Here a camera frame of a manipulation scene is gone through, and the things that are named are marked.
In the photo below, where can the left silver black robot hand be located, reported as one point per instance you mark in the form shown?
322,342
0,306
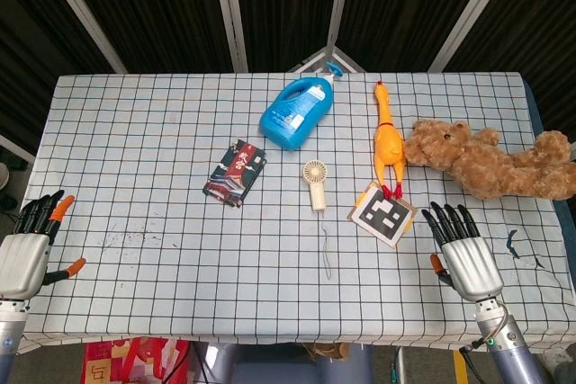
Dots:
20,258

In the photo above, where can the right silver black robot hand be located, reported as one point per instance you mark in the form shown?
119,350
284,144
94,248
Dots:
472,262

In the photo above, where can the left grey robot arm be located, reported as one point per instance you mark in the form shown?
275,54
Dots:
10,334

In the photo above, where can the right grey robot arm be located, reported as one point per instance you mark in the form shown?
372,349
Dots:
506,339

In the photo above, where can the cream handheld fan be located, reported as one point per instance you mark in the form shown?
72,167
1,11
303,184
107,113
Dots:
314,184

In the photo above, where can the black white marker card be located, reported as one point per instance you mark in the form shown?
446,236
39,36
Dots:
383,215

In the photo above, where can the brown teddy bear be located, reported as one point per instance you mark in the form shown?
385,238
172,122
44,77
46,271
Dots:
490,159

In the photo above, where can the yellow rubber chicken toy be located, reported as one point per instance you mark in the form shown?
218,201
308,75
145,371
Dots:
389,134

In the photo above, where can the red patterned bag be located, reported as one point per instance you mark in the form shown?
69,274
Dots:
135,360

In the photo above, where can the blue checked tablecloth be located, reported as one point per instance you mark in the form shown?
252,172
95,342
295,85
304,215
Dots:
288,204

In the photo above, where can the blue grey chair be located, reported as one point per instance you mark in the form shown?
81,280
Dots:
288,363

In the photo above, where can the blue detergent bottle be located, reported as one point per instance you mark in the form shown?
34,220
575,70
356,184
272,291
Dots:
298,112

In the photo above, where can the dark printed packet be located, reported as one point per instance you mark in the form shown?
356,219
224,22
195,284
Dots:
236,173

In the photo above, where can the white metal frame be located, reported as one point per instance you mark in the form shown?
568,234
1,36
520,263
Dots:
288,11

